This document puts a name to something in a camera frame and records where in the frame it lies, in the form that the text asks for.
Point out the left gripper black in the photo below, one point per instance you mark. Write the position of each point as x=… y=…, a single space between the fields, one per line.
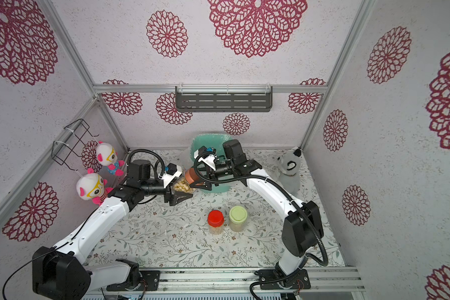
x=174 y=197

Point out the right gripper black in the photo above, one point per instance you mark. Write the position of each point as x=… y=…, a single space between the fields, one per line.
x=208 y=174

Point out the glass peanut jar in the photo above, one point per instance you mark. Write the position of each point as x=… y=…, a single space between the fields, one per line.
x=181 y=185

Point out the brown jar lid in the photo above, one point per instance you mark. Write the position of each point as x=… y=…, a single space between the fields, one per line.
x=191 y=176

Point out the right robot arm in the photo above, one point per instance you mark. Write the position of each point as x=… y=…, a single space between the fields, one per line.
x=302 y=230

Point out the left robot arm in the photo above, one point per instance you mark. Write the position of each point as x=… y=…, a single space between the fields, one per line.
x=58 y=272

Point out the red lid peanut jar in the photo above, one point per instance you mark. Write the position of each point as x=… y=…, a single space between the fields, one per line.
x=215 y=220

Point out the green lid peanut jar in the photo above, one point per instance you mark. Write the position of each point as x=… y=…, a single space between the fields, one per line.
x=237 y=218

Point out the plush toy blue dotted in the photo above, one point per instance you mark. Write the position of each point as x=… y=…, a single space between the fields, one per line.
x=108 y=157

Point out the plush toy red striped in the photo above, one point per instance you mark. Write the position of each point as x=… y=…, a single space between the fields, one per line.
x=93 y=187

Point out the grey husky plush toy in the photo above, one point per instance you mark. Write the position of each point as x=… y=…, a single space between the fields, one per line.
x=288 y=170

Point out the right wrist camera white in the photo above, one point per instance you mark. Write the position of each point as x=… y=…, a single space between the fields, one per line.
x=206 y=155

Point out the dark grey wall shelf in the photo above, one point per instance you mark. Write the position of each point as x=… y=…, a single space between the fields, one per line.
x=227 y=100

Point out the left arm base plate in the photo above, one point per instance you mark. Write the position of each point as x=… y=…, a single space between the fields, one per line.
x=144 y=280

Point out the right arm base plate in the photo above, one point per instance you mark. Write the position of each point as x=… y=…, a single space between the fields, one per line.
x=271 y=279

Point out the black wire wall rack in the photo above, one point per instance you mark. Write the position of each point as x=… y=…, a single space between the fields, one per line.
x=61 y=150

